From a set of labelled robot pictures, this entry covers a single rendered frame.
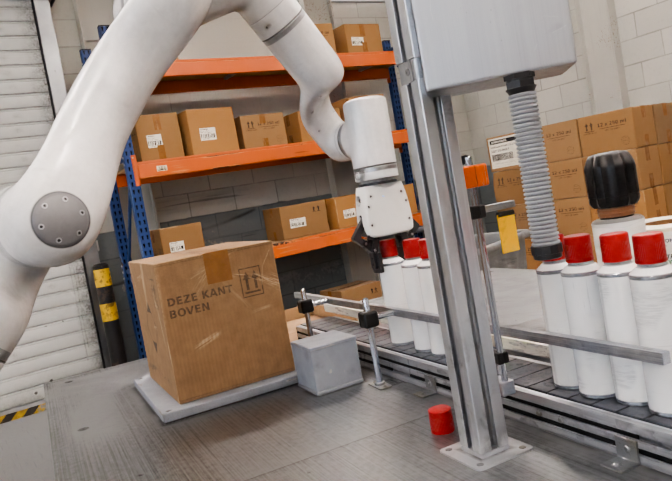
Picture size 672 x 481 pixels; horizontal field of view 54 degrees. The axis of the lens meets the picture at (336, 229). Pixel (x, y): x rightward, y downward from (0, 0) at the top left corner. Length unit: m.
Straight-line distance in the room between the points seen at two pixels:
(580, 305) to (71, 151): 0.68
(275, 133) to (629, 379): 4.32
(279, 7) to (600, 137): 3.46
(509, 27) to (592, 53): 5.41
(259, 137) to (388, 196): 3.72
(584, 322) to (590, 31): 5.42
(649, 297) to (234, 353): 0.80
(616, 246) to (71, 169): 0.68
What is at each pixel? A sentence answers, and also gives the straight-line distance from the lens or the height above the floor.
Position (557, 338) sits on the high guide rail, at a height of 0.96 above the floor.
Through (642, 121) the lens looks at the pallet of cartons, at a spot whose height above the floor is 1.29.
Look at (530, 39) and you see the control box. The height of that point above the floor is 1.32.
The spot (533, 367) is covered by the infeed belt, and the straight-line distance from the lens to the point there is 1.06.
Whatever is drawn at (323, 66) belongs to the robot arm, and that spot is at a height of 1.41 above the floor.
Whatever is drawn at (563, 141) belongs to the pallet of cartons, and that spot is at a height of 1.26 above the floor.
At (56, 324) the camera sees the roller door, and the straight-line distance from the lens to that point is 5.08.
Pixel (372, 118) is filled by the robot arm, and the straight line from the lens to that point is 1.25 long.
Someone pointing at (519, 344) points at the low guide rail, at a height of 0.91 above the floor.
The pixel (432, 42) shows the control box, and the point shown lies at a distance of 0.79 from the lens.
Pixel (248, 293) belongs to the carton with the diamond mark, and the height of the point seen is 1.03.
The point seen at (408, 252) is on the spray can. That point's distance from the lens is 1.20.
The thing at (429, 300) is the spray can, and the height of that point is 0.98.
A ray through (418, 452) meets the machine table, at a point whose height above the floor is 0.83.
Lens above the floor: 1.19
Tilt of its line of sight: 3 degrees down
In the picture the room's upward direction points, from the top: 10 degrees counter-clockwise
